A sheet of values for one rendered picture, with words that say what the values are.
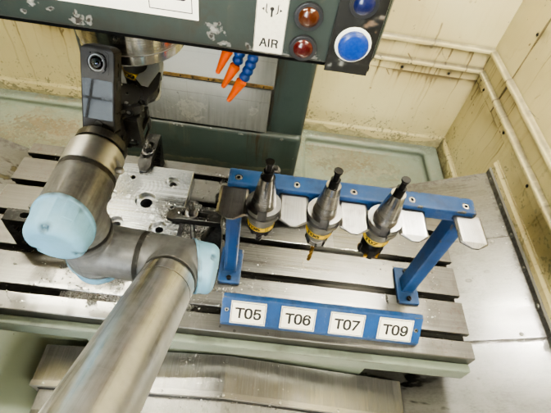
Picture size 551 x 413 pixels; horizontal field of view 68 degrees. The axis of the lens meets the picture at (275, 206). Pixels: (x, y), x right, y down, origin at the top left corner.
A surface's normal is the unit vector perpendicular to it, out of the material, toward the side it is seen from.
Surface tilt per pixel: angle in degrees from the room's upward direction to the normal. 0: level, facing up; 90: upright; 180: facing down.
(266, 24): 90
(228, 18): 90
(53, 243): 93
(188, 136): 90
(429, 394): 24
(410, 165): 0
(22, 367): 0
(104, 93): 65
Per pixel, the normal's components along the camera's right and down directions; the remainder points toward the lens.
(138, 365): 0.79, -0.54
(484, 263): -0.29, -0.61
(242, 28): -0.07, 0.77
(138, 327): 0.41, -0.84
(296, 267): 0.12, -0.62
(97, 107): -0.06, 0.42
